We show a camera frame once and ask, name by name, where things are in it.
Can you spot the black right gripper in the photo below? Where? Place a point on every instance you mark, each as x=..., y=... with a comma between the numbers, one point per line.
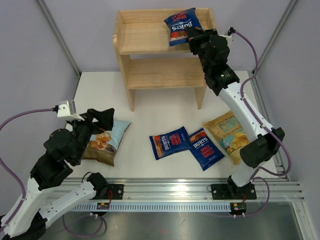
x=195, y=36

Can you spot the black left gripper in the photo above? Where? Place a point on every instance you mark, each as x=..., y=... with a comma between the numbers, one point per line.
x=105, y=119

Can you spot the blue Burts chips bag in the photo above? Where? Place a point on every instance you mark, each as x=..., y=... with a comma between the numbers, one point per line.
x=177, y=24
x=204, y=150
x=164, y=145

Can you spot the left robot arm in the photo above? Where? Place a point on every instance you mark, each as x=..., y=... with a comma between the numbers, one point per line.
x=30, y=217

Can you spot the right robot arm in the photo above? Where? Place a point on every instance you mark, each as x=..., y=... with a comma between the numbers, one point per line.
x=264, y=140

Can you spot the light blue cassava chips bag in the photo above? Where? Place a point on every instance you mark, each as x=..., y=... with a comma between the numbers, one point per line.
x=103, y=147

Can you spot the wooden two-tier shelf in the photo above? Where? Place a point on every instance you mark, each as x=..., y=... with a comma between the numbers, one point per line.
x=147, y=61

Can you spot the tan kettle chips bag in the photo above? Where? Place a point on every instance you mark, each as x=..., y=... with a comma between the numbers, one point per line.
x=229, y=133

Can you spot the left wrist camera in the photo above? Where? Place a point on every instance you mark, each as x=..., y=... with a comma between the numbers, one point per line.
x=67, y=111

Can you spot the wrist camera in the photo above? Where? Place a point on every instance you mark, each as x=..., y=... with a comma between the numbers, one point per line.
x=229, y=36
x=67, y=111

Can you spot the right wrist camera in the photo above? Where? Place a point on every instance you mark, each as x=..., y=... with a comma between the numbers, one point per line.
x=229, y=36

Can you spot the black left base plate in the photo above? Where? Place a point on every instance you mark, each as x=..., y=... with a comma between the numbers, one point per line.
x=114, y=191

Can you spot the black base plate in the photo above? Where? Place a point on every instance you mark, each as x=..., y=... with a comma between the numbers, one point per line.
x=114, y=191
x=227, y=191

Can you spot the white slotted cable duct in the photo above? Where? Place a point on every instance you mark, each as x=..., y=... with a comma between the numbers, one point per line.
x=152, y=207

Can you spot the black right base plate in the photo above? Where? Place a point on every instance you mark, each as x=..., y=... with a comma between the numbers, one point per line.
x=227, y=191

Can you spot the aluminium mounting rail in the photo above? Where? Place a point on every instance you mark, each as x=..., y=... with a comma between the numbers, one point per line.
x=196, y=189

